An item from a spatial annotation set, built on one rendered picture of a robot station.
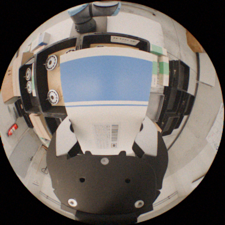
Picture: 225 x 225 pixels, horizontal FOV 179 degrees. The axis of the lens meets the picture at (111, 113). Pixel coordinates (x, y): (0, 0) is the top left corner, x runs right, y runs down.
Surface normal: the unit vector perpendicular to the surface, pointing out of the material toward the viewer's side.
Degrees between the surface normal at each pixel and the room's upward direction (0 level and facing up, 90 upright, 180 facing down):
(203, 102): 90
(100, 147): 0
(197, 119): 90
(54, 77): 0
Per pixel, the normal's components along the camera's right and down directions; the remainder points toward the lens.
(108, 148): 0.04, 0.48
